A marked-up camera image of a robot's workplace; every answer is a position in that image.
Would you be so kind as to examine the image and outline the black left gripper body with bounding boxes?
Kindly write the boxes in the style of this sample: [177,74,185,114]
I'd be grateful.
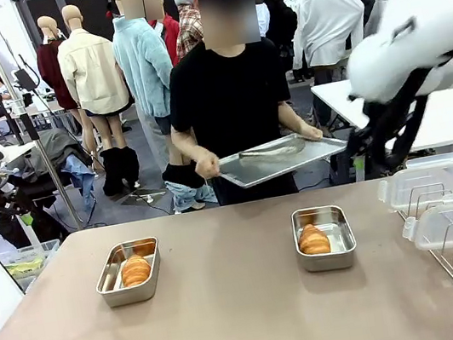
[0,185,38,219]

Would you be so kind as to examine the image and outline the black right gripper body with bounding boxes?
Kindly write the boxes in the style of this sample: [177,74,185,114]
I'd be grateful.
[341,124,384,160]

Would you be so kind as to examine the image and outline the silver metal baking tray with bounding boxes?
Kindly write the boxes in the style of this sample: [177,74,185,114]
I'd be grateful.
[213,124,353,193]

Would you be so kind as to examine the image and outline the golden brown croissant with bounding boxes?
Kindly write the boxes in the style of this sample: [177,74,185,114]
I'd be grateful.
[118,252,155,289]
[295,221,333,258]

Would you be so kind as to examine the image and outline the silver metal tongs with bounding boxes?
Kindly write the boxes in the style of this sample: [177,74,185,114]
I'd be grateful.
[238,138,307,164]

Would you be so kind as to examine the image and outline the person's left forearm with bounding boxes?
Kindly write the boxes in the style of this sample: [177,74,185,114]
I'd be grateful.
[276,98,317,141]

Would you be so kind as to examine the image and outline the person's right forearm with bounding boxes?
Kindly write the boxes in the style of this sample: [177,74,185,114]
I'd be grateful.
[170,122,214,175]

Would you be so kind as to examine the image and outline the person's left hand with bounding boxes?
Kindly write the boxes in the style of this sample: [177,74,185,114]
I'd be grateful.
[303,123,325,143]

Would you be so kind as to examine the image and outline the person's right hand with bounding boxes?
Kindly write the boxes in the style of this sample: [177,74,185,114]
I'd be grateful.
[192,153,223,181]

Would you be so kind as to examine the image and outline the clear plastic storage bin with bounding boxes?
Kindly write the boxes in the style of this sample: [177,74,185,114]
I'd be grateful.
[0,238,68,297]

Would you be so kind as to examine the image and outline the silver light stand pole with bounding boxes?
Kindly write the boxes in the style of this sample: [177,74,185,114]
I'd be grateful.
[0,0,86,241]

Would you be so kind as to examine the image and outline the grey clothes pile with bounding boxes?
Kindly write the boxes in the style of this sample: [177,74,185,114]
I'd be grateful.
[9,123,97,199]

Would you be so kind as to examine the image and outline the blue denim cloth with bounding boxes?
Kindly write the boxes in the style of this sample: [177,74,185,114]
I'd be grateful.
[58,151,103,216]

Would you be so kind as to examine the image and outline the rectangular stainless steel container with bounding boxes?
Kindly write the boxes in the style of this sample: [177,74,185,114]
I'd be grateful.
[288,200,362,277]
[89,235,169,311]

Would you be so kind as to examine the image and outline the white work table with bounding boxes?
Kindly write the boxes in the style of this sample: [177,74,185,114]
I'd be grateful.
[310,62,453,187]

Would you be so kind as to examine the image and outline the mannequin in white shirt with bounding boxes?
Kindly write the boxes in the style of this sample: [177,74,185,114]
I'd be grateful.
[284,0,375,82]

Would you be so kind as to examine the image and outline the mannequin in dark red sweater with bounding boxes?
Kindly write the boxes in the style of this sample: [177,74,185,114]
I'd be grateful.
[29,12,87,143]

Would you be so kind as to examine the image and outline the mannequin in black jacket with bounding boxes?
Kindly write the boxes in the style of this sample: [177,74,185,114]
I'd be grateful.
[253,0,309,87]

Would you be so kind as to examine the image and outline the person in black T-shirt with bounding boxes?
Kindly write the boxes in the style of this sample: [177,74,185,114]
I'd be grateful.
[151,0,307,212]

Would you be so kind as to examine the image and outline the mannequin in cream jacket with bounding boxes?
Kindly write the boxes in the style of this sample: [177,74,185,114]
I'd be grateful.
[49,0,147,203]

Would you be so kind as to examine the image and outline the mannequin in light blue fleece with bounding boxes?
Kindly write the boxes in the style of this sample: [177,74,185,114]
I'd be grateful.
[104,0,219,220]

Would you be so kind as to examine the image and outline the mannequin in plaid hoodie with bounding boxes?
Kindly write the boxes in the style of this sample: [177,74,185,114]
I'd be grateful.
[168,0,209,62]

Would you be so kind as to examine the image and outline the mannequin in red jacket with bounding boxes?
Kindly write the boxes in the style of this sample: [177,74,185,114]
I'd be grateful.
[143,0,187,70]

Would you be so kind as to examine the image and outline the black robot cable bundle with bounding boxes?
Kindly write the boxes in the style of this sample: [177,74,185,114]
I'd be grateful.
[347,51,453,179]

